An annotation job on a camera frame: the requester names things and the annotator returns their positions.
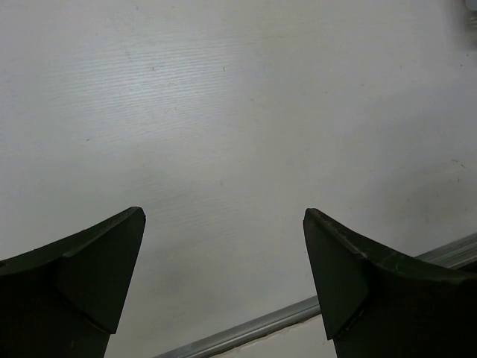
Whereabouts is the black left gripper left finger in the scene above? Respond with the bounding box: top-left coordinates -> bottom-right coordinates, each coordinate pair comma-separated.
1,207 -> 146,357

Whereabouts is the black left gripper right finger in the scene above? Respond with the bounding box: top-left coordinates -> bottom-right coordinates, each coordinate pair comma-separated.
303,209 -> 476,357

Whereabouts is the aluminium table edge rail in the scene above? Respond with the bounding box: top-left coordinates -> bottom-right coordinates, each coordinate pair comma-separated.
158,233 -> 476,358

